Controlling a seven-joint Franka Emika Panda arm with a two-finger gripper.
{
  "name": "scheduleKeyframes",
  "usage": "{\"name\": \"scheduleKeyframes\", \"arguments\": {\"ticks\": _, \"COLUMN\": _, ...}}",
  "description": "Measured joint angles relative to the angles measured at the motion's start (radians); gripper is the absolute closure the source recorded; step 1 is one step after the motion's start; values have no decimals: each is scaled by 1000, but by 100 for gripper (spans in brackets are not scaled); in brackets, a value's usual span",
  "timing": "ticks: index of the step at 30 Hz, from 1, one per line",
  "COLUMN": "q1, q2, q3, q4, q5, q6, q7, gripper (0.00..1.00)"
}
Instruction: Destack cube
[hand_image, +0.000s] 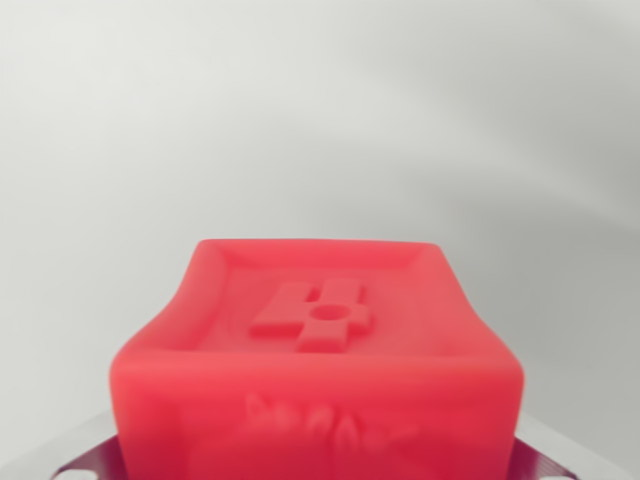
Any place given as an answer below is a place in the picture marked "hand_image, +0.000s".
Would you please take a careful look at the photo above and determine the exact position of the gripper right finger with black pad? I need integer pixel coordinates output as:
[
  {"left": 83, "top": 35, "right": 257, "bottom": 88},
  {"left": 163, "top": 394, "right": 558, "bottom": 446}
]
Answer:
[{"left": 508, "top": 414, "right": 631, "bottom": 480}]

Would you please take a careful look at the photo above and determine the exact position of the red embossed cube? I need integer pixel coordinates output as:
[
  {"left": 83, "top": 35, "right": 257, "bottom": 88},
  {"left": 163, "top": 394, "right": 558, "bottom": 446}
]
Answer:
[{"left": 108, "top": 238, "right": 525, "bottom": 480}]

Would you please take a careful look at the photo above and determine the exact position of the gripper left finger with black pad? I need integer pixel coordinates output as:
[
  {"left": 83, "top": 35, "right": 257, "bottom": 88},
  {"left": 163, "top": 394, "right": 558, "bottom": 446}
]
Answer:
[{"left": 47, "top": 412, "right": 132, "bottom": 480}]

